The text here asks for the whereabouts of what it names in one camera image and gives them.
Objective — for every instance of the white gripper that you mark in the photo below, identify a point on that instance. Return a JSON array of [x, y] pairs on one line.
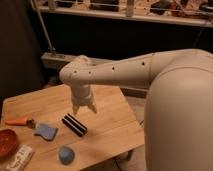
[[82, 95]]

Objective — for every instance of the black striped eraser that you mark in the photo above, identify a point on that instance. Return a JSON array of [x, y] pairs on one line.
[[76, 126]]

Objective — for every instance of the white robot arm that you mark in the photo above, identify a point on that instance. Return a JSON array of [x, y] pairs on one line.
[[178, 116]]

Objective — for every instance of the blue cloth piece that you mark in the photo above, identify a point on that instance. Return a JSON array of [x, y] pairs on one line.
[[45, 131]]

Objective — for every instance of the white wrapped packet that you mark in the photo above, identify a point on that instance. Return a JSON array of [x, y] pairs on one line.
[[21, 159]]

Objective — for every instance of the red bowl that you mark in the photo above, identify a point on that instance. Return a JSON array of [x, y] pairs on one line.
[[8, 143]]

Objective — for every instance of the metal stand pole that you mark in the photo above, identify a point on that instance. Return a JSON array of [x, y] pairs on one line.
[[50, 46]]

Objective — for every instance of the cluttered shelf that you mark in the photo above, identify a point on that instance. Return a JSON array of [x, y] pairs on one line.
[[157, 11]]

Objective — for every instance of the orange handled tool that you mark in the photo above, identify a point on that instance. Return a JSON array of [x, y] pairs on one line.
[[21, 121]]

